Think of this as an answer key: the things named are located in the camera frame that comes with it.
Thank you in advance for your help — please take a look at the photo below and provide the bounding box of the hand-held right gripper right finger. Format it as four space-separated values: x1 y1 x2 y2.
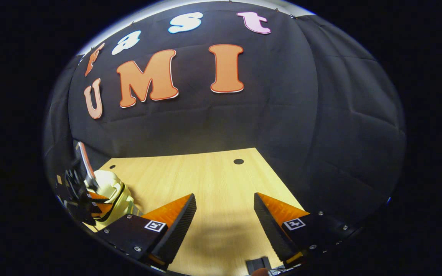
253 192 354 269

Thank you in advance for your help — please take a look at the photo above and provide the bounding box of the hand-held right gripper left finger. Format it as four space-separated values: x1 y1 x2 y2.
96 193 198 271

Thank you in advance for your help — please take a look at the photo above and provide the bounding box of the cream yellow small suitcase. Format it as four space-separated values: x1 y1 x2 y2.
85 170 145 231

